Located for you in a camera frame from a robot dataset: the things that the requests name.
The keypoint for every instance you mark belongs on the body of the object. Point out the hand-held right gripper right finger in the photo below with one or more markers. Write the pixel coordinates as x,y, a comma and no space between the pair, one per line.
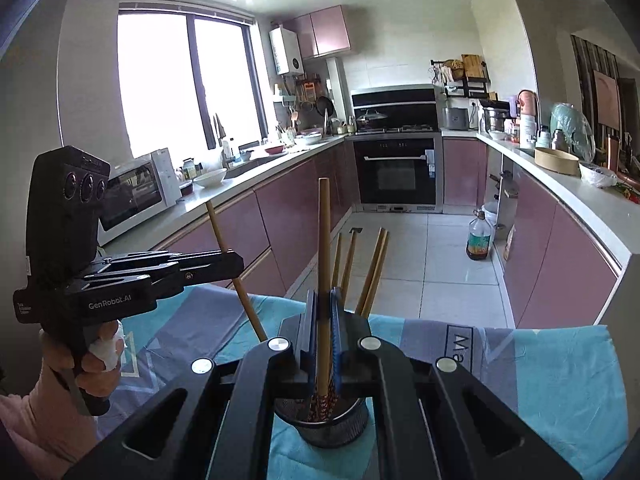
336,350

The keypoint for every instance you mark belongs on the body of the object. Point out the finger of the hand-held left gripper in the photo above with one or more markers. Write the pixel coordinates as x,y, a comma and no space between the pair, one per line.
225,266
165,258

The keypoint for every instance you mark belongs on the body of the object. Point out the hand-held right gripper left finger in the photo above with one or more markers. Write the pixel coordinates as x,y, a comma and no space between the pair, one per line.
311,350

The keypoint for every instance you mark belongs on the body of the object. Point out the wooden chopstick with patterned end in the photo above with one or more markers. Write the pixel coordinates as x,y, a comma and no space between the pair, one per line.
215,225
324,235

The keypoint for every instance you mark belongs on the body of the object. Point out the black mesh utensil holder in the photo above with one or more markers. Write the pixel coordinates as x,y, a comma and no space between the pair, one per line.
350,425

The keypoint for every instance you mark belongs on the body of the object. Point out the bunch of wooden chopsticks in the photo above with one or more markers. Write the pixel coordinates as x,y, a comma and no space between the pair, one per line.
368,272

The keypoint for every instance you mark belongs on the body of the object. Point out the person's left hand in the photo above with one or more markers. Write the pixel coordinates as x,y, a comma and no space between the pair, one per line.
102,350

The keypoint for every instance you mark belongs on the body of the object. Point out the white countertop oven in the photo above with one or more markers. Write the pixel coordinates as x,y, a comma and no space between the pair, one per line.
135,190

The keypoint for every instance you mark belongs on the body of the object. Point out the pink base cabinets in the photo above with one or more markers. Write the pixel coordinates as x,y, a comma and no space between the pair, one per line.
550,260
290,220

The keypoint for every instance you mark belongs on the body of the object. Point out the white bowl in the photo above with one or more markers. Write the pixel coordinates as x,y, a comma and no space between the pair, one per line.
210,178

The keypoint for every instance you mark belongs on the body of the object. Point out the pink bowl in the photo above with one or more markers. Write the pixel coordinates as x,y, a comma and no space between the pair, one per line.
274,149

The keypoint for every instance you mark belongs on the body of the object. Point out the large kitchen window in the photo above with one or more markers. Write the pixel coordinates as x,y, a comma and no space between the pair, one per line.
160,85

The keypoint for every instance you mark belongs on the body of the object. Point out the plastic oil bottle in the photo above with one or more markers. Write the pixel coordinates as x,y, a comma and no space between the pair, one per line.
480,240

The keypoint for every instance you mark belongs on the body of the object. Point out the black built-in oven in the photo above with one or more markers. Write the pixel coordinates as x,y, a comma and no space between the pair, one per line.
395,175

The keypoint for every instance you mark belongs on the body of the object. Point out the pot with glass lid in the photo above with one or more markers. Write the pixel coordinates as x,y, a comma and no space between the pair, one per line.
372,117

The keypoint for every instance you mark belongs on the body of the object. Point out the blue patterned tablecloth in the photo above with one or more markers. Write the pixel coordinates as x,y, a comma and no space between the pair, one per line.
550,385

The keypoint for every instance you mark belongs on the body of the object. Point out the black range hood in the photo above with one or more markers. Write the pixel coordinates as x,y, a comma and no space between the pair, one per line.
395,97

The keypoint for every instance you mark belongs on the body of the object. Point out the steel stockpot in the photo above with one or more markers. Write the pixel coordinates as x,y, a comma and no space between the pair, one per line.
495,119

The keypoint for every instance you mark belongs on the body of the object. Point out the round wooden box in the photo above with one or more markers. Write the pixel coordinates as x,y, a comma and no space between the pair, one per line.
556,162

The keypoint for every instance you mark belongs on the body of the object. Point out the pink kettle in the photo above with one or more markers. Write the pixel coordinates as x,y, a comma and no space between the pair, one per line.
527,102

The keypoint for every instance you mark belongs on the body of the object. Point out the white plastic bag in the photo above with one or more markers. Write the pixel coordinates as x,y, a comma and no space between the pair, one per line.
597,175

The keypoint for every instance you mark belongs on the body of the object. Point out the white wall water heater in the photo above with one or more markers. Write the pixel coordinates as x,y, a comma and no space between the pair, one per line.
286,51

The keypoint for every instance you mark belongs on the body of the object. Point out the pink wall cabinet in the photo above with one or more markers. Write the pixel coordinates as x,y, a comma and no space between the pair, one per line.
325,32

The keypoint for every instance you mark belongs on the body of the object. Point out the black wall rack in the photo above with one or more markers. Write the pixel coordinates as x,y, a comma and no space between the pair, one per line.
470,87

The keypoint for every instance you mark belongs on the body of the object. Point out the brown wall picture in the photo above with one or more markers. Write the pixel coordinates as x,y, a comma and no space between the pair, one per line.
607,100

